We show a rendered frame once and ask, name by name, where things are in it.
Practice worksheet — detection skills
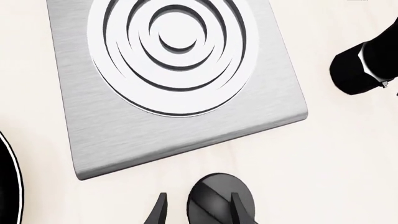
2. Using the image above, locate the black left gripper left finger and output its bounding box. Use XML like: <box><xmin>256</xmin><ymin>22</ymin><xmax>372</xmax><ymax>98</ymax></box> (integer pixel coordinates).
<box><xmin>144</xmin><ymin>192</ymin><xmax>168</xmax><ymax>224</ymax></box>

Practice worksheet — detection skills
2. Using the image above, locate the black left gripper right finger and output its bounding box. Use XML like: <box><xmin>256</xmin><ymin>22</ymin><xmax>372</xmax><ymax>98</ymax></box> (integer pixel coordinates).
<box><xmin>229</xmin><ymin>192</ymin><xmax>259</xmax><ymax>224</ymax></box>

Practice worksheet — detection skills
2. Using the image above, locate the round black stove knob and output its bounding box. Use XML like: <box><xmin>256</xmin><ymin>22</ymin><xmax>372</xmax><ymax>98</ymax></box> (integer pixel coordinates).
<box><xmin>186</xmin><ymin>172</ymin><xmax>256</xmax><ymax>224</ymax></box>

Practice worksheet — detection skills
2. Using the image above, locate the flat stove plate with rings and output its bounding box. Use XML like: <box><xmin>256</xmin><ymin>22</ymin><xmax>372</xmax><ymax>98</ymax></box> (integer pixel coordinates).
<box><xmin>45</xmin><ymin>0</ymin><xmax>309</xmax><ymax>181</ymax></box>

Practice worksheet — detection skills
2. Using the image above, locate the black pan with white rim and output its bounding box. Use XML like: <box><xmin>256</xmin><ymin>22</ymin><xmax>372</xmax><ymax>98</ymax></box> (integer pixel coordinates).
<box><xmin>0</xmin><ymin>131</ymin><xmax>25</xmax><ymax>224</ymax></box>

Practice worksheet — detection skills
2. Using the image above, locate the black moka pot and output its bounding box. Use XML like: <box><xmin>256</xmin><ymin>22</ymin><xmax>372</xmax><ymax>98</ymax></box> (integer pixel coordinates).
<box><xmin>329</xmin><ymin>18</ymin><xmax>398</xmax><ymax>96</ymax></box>

